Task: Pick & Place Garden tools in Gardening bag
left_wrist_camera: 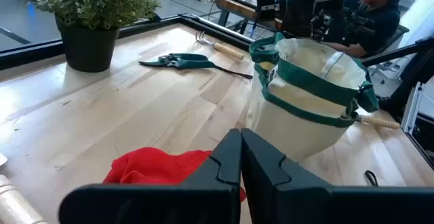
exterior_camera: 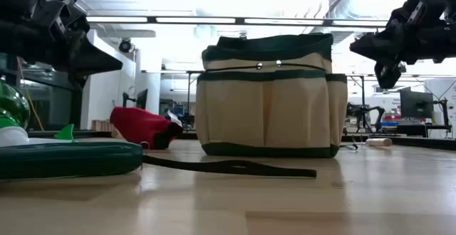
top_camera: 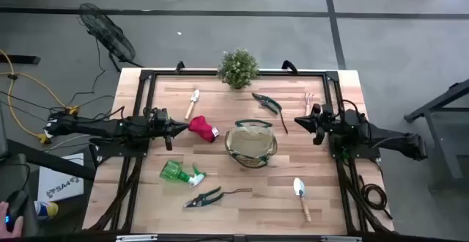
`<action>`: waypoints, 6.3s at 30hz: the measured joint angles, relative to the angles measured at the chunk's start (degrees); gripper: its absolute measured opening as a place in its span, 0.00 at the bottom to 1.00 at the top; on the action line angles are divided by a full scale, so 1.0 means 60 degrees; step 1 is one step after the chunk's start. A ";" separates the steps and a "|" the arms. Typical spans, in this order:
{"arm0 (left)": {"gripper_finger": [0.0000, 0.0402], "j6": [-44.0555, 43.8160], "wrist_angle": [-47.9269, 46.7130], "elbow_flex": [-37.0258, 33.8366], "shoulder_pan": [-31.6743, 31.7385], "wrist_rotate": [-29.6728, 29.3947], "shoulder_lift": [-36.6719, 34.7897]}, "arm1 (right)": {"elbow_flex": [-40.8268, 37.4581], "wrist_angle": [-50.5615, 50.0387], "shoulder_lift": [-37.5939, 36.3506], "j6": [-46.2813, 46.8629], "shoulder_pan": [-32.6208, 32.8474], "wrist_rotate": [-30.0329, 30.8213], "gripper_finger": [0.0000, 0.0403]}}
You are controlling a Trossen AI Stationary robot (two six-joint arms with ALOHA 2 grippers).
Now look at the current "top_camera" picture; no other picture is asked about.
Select black computer mouse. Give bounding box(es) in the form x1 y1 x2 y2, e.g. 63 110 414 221
4 189 29 232

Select black metal beam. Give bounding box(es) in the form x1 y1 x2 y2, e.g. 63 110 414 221
6 138 97 181

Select black floor bar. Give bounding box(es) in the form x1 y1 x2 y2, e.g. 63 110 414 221
0 54 41 66

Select hand rake with wooden handle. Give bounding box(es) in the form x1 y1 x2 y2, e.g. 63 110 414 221
303 92 315 117

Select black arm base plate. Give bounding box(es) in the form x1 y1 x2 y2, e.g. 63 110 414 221
328 139 382 161
89 139 150 158

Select narrow trowel with wooden handle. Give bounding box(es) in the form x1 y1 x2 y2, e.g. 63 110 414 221
184 89 201 121

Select yellow extension cord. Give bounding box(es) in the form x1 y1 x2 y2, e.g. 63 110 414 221
0 49 80 144

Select red gardening glove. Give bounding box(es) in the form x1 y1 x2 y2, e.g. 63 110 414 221
188 115 220 144

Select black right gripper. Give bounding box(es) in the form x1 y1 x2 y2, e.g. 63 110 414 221
294 103 333 146

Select wide trowel with wooden handle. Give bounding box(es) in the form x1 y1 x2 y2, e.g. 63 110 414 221
292 177 312 223

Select person's hand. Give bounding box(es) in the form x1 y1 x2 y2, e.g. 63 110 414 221
0 201 25 239

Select coiled black cable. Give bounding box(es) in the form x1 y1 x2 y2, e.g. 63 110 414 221
358 175 394 221

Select yellow and blue bottle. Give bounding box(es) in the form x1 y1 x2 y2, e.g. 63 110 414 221
34 200 59 221

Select green spray bottle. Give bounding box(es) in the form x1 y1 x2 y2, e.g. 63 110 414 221
159 160 207 188

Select black floor fan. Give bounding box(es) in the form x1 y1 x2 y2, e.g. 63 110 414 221
77 2 144 73

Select grey metal stand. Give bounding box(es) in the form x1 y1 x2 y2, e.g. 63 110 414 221
404 78 469 191

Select potted green plant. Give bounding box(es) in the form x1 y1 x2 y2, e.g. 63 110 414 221
217 48 260 90

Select dark grey desk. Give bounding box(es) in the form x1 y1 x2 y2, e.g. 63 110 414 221
0 153 40 240

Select black metal table frame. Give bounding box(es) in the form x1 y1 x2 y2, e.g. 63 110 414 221
83 68 396 235

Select silver table bracket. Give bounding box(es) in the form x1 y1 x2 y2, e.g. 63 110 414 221
320 235 363 242
115 234 158 242

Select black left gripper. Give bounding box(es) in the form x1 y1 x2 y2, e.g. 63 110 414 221
146 107 191 151

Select green pruning shears with strap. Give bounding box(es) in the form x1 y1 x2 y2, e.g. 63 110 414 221
182 186 253 209
251 92 289 134

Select black fan cord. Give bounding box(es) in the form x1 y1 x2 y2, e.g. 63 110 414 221
69 38 111 106

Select white printed cardboard box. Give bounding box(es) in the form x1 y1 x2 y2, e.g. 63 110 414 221
37 153 85 202

